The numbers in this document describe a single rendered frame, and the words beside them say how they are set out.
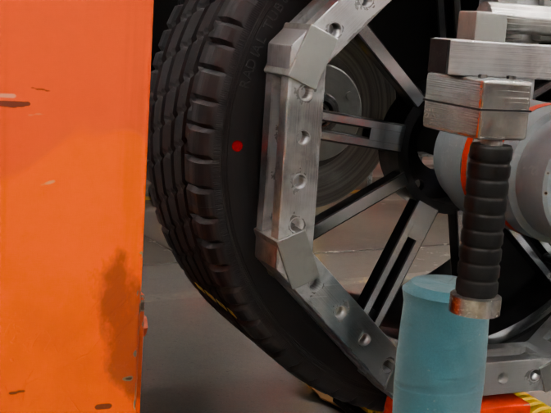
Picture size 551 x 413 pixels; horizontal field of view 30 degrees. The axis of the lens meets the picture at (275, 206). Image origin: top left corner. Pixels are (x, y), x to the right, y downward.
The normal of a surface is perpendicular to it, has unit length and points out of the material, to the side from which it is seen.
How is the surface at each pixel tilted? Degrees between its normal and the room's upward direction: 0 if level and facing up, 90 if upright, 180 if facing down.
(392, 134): 90
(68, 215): 90
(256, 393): 0
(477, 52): 90
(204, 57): 73
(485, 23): 90
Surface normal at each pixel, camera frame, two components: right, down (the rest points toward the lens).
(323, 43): 0.38, 0.19
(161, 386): 0.07, -0.98
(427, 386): -0.38, 0.14
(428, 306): -0.58, 0.30
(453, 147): -0.89, -0.18
